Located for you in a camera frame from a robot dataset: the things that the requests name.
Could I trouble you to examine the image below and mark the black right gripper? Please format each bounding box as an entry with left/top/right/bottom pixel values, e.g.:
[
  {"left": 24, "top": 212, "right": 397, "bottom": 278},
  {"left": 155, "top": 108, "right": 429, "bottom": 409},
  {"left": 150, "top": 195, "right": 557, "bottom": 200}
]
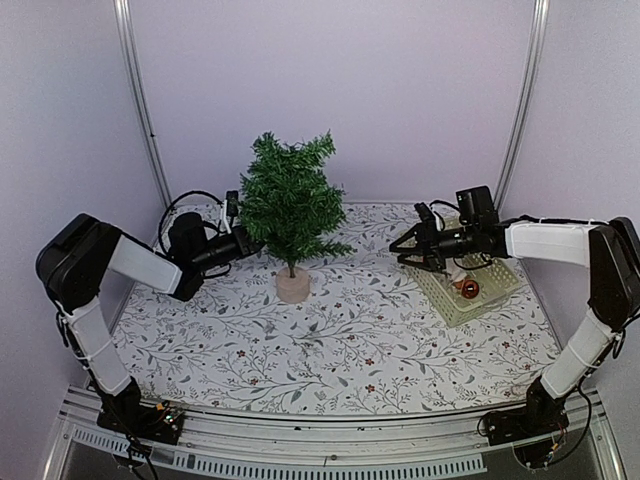
[{"left": 390, "top": 221, "right": 478, "bottom": 273}]

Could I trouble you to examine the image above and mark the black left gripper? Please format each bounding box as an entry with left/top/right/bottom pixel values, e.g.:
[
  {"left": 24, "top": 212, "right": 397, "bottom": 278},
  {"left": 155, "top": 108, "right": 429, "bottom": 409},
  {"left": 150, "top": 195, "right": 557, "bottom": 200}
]
[{"left": 192, "top": 222, "right": 279, "bottom": 272}]

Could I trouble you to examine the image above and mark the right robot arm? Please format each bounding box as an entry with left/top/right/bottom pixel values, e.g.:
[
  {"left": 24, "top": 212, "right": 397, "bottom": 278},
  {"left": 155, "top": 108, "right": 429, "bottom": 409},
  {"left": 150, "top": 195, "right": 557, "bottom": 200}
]
[{"left": 389, "top": 214, "right": 639, "bottom": 400}]

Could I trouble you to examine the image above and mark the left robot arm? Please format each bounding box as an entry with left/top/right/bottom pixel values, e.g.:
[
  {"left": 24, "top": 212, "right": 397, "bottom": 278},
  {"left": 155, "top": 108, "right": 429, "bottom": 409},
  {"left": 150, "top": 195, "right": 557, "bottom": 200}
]
[{"left": 36, "top": 212, "right": 263, "bottom": 396}]

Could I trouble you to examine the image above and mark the small green christmas tree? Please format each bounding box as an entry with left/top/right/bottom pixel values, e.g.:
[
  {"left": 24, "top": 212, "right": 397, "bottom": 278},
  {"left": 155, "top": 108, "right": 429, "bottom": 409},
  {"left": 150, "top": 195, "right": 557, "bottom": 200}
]
[{"left": 240, "top": 131, "right": 354, "bottom": 278}]

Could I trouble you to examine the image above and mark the pale round tree base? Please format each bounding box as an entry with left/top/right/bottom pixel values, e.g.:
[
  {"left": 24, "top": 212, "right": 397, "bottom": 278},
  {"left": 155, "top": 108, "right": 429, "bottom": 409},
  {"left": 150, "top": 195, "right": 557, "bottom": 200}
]
[{"left": 276, "top": 267, "right": 311, "bottom": 304}]

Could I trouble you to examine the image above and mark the cream balloon ornament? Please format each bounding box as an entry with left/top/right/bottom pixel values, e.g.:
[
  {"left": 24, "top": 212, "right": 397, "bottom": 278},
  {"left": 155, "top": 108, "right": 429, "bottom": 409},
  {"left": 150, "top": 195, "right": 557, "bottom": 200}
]
[{"left": 445, "top": 264, "right": 467, "bottom": 284}]

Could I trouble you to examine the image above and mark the cream perforated plastic basket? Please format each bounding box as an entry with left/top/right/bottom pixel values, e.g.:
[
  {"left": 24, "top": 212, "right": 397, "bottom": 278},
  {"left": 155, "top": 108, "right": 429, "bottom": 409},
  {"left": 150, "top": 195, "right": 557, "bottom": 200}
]
[{"left": 407, "top": 254, "right": 521, "bottom": 327}]

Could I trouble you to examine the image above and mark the red ball ornament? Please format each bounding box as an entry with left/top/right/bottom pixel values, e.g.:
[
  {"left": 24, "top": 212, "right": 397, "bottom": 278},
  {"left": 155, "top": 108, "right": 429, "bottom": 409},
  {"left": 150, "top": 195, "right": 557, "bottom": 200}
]
[{"left": 460, "top": 279, "right": 480, "bottom": 299}]

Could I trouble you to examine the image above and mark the floral patterned table mat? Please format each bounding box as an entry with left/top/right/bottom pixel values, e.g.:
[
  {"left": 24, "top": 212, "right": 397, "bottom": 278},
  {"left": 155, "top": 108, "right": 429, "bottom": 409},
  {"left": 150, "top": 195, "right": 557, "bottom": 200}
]
[{"left": 114, "top": 204, "right": 559, "bottom": 415}]

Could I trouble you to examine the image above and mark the left black cable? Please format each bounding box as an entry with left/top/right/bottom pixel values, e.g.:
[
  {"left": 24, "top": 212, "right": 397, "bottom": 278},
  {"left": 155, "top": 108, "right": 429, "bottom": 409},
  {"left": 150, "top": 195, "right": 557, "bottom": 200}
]
[{"left": 157, "top": 189, "right": 234, "bottom": 279}]

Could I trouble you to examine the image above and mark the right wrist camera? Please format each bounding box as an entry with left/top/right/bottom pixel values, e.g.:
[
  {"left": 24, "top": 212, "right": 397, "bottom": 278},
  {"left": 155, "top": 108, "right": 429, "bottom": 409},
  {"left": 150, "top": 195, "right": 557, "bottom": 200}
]
[{"left": 414, "top": 202, "right": 445, "bottom": 232}]

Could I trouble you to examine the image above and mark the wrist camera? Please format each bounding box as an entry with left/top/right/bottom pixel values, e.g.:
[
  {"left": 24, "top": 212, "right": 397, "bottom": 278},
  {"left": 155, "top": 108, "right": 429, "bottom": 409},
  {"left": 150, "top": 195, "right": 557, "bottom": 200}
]
[
  {"left": 220, "top": 190, "right": 239, "bottom": 234},
  {"left": 414, "top": 202, "right": 445, "bottom": 232}
]

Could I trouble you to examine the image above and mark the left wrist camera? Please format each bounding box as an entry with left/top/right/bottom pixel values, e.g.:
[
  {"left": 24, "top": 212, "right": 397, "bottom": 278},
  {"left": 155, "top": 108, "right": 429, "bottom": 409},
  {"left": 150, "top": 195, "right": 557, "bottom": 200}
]
[{"left": 220, "top": 190, "right": 239, "bottom": 234}]

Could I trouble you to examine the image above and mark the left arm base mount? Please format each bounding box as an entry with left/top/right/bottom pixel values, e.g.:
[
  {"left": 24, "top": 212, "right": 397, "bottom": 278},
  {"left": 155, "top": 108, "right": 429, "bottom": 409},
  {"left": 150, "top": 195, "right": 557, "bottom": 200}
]
[{"left": 97, "top": 396, "right": 184, "bottom": 445}]

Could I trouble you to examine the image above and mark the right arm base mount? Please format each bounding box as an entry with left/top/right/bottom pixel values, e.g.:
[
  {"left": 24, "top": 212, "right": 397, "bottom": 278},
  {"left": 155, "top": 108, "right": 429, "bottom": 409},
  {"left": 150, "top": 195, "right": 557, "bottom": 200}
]
[{"left": 477, "top": 395, "right": 569, "bottom": 469}]

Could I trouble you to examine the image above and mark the front aluminium rail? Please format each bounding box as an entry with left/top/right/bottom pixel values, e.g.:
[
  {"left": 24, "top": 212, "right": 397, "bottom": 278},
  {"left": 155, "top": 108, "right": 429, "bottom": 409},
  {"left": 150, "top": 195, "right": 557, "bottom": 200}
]
[{"left": 42, "top": 387, "right": 632, "bottom": 479}]

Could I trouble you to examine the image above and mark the left aluminium frame post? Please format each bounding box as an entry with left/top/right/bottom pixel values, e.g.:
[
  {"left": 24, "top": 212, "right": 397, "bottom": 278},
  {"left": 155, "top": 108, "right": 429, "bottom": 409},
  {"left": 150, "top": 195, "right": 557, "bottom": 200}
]
[{"left": 113, "top": 0, "right": 172, "bottom": 207}]

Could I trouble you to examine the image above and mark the aluminium frame post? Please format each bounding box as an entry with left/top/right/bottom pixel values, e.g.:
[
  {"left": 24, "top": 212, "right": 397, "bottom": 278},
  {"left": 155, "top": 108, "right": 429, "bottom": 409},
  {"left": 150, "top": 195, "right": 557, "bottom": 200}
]
[
  {"left": 113, "top": 0, "right": 172, "bottom": 207},
  {"left": 494, "top": 0, "right": 550, "bottom": 211}
]

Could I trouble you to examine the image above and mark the right aluminium frame post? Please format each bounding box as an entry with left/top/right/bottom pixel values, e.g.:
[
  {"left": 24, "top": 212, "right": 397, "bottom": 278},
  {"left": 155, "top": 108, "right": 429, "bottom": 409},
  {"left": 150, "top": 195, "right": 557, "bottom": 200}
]
[{"left": 494, "top": 0, "right": 550, "bottom": 211}]

